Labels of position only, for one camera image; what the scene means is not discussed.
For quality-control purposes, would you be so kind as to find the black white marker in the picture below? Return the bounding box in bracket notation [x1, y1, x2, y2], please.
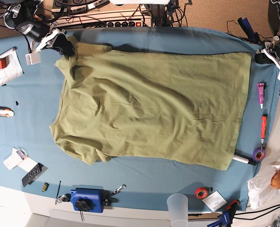
[232, 155, 257, 166]

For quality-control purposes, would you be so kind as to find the orange white utility knife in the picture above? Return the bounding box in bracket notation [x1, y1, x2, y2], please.
[0, 106, 15, 117]

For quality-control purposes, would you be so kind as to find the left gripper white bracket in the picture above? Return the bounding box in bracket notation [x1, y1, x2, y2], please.
[255, 41, 280, 81]

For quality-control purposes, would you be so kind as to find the translucent plastic cup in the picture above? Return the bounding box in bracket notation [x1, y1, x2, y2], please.
[167, 193, 188, 227]

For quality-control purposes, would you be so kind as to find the red handled screwdriver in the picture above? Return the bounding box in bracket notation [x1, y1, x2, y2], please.
[261, 114, 267, 150]

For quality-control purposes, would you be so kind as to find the olive green t-shirt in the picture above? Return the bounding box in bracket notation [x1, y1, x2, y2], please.
[50, 36, 252, 170]

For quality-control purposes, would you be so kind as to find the black zip tie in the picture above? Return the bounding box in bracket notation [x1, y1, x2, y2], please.
[56, 181, 61, 200]

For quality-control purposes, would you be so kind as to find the white power strip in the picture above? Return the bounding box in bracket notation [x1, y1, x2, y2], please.
[57, 9, 153, 27]

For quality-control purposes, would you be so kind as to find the blue black clamp handle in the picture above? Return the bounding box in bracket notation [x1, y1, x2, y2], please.
[238, 17, 262, 45]

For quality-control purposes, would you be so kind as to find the purple glue tube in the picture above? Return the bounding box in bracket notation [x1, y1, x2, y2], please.
[257, 83, 264, 109]

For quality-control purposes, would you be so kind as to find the red tape roll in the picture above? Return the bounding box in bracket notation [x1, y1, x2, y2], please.
[195, 187, 208, 199]

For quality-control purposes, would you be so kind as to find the small green battery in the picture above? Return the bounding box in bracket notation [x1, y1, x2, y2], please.
[42, 183, 49, 192]

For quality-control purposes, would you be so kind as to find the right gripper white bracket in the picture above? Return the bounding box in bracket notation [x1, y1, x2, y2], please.
[25, 22, 75, 65]

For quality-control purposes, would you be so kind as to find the blue orange bar clamp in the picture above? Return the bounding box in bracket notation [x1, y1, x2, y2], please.
[207, 200, 239, 227]

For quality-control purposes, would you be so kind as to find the small red box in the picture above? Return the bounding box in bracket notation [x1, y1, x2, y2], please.
[0, 59, 7, 70]

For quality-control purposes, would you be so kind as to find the white paper note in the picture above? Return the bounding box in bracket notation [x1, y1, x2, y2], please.
[203, 191, 227, 212]

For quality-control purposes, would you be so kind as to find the purple tape roll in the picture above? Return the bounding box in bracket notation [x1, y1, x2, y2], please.
[252, 148, 266, 162]

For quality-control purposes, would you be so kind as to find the white plastic bag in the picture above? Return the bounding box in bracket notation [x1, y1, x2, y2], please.
[247, 159, 280, 210]

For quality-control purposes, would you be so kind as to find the blue clamp mount block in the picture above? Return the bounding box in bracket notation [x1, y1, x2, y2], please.
[70, 188, 104, 213]

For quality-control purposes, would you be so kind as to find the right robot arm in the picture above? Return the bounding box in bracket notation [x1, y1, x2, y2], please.
[0, 0, 75, 65]

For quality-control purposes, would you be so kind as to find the white card packet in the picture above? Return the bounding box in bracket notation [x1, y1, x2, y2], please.
[3, 148, 37, 172]

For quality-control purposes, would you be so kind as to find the silver carabiner clip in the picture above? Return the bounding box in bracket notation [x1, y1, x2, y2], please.
[110, 184, 126, 196]

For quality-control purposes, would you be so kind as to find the black remote control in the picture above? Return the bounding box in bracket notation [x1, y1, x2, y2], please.
[22, 163, 44, 187]

